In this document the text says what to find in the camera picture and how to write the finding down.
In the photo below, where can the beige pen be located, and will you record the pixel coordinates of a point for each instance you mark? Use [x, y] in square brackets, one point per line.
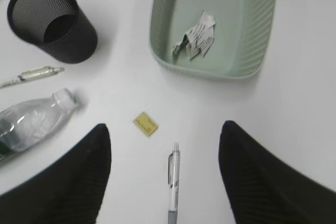
[32, 75]

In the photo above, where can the clear water bottle green label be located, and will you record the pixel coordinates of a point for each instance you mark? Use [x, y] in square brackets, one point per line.
[26, 124]

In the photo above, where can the white waste paper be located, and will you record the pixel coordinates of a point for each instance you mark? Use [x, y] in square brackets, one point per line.
[198, 39]

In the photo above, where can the yellow eraser right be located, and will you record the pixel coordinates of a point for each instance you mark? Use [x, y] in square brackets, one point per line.
[145, 123]

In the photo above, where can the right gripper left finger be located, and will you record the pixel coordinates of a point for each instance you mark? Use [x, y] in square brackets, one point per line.
[71, 190]

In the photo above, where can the black mesh pen holder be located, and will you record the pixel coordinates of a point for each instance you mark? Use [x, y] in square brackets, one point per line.
[57, 27]

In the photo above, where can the pale green plastic basket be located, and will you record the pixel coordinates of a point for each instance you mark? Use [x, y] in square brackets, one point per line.
[242, 34]

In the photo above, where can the white grey pen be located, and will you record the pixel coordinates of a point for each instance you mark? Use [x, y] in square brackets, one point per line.
[173, 182]

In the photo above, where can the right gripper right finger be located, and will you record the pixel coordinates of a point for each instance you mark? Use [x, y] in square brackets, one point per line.
[261, 188]

